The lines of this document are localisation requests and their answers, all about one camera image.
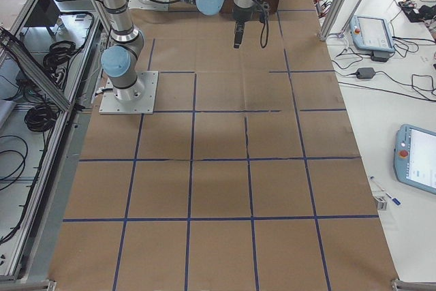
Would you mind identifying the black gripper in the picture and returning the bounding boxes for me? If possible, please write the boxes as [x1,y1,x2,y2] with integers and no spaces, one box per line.
[232,7,255,48]

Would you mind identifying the upper teach pendant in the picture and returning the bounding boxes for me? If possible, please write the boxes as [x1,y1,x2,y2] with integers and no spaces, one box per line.
[349,15,395,53]

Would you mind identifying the teach pendant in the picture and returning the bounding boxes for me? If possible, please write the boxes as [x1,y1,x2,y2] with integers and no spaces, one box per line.
[394,124,435,194]
[349,15,395,53]

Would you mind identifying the black power brick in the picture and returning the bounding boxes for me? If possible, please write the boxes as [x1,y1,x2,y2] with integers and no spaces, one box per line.
[356,67,375,80]

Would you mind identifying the brown paper table cover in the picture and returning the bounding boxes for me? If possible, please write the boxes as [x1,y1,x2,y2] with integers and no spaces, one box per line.
[49,0,396,290]

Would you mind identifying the lower teach pendant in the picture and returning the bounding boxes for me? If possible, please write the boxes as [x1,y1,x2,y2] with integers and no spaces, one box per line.
[394,124,435,194]

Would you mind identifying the small grey metal clip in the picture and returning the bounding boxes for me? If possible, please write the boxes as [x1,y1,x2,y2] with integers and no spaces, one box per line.
[373,196,388,211]

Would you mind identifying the blue pen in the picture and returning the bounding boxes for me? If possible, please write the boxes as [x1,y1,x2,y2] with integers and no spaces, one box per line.
[385,192,401,206]

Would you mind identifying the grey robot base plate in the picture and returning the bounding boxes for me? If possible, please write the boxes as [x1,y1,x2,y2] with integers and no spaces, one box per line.
[99,71,159,114]

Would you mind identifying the coiled black cable bundle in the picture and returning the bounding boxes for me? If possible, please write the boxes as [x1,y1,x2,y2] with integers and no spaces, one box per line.
[24,102,58,134]

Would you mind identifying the aluminium side frame rail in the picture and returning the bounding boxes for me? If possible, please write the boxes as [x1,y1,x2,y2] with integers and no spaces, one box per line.
[1,0,101,284]

